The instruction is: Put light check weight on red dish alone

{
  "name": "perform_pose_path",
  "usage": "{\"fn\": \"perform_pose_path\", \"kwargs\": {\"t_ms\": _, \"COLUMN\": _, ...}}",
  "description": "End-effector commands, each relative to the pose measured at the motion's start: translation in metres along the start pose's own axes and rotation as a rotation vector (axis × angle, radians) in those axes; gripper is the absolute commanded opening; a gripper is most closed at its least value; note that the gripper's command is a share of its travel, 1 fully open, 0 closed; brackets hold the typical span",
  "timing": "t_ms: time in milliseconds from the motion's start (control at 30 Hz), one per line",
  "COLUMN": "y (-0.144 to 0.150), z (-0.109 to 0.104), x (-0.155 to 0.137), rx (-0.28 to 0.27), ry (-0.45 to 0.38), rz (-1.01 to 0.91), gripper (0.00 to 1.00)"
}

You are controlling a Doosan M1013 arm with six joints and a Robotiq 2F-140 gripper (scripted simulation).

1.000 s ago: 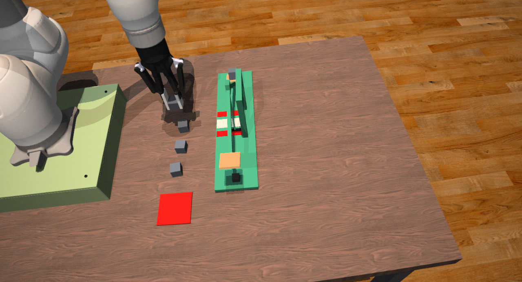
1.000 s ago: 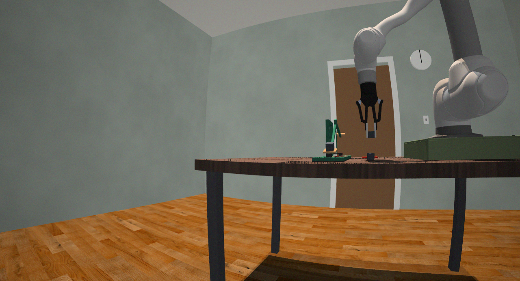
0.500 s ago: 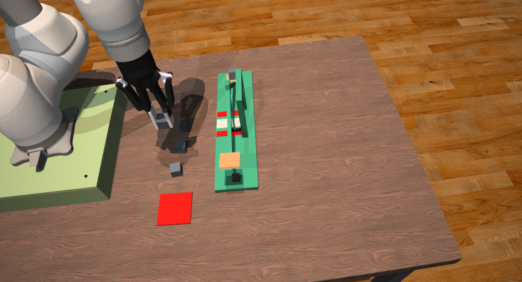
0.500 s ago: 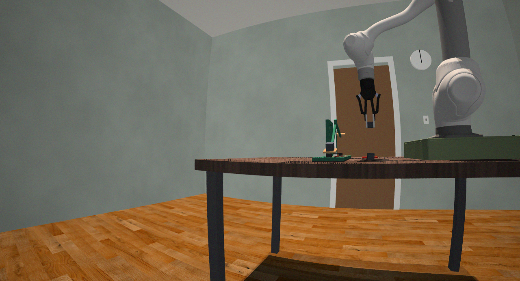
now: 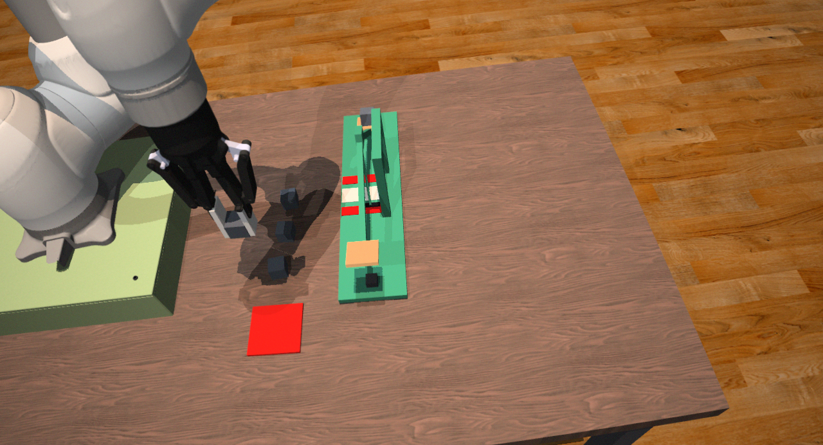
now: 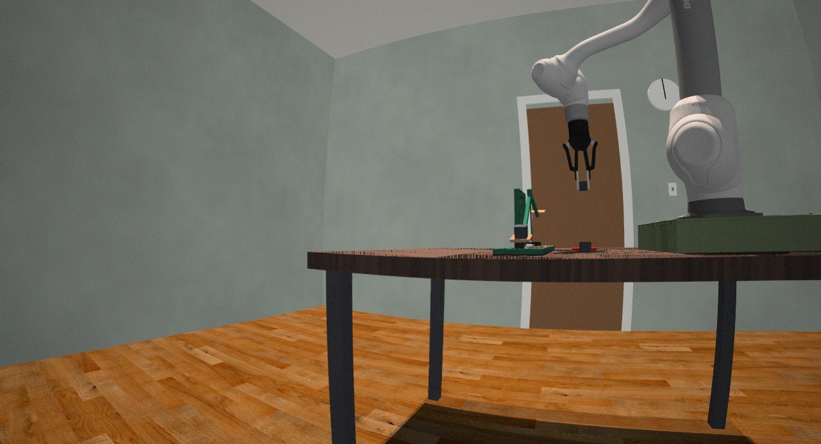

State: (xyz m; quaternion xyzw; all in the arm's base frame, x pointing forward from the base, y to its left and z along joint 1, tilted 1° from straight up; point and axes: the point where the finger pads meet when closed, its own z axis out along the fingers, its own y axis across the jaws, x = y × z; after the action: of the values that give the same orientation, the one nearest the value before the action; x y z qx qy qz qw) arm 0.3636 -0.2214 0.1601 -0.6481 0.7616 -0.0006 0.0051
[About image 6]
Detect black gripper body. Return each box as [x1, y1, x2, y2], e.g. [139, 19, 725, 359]
[568, 119, 591, 151]

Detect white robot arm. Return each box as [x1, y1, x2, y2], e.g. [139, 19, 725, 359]
[532, 0, 763, 219]

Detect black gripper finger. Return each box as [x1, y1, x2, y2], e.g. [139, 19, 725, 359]
[582, 139, 598, 190]
[563, 140, 579, 191]

